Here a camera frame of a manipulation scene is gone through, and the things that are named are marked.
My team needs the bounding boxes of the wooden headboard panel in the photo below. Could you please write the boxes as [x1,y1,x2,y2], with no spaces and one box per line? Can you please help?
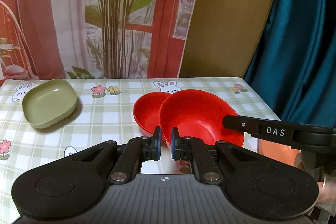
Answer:
[179,0,273,77]

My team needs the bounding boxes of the large red bowl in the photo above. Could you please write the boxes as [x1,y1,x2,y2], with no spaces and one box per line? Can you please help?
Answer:
[158,89,244,148]

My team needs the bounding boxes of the small red bowl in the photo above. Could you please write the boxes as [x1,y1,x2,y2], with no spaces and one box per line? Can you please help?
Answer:
[133,92,170,136]

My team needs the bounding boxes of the green square plate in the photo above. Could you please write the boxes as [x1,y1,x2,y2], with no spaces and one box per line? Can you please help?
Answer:
[22,79,77,129]

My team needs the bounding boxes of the printed room scene tapestry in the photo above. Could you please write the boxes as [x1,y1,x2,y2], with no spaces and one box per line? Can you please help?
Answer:
[1,0,195,81]

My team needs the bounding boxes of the teal curtain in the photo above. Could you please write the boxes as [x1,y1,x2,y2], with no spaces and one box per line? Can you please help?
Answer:
[244,0,335,126]

